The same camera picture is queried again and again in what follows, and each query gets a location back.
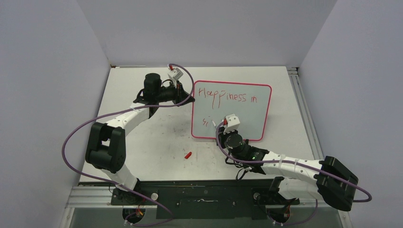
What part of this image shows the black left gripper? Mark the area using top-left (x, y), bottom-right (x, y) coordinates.
top-left (155, 80), bottom-right (195, 107)

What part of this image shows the pink framed whiteboard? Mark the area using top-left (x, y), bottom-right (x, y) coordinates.
top-left (191, 80), bottom-right (272, 141)

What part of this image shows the red marker cap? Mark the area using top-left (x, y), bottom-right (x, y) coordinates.
top-left (184, 152), bottom-right (192, 159)

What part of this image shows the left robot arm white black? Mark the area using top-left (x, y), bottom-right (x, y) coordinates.
top-left (85, 68), bottom-right (195, 205)

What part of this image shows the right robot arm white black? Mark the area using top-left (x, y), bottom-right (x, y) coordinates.
top-left (216, 126), bottom-right (358, 211)

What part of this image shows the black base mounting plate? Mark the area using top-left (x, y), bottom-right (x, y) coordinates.
top-left (110, 179), bottom-right (300, 220)

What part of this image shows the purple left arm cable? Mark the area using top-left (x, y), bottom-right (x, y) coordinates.
top-left (62, 64), bottom-right (196, 228)

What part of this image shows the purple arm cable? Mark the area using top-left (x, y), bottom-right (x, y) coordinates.
top-left (62, 64), bottom-right (196, 228)
top-left (215, 123), bottom-right (373, 228)

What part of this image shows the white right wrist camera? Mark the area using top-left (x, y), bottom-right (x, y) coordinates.
top-left (223, 114), bottom-right (240, 134)

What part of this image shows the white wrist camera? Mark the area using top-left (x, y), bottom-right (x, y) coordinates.
top-left (223, 114), bottom-right (240, 134)
top-left (167, 65), bottom-right (183, 84)

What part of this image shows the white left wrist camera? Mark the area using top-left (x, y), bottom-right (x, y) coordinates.
top-left (167, 65), bottom-right (183, 84)

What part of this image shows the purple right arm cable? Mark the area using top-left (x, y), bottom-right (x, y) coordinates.
top-left (215, 123), bottom-right (373, 228)

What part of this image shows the aluminium right side rail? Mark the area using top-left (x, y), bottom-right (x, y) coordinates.
top-left (287, 67), bottom-right (325, 160)

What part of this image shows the aluminium front frame rail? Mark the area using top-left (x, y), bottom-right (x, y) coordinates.
top-left (64, 185), bottom-right (349, 209)

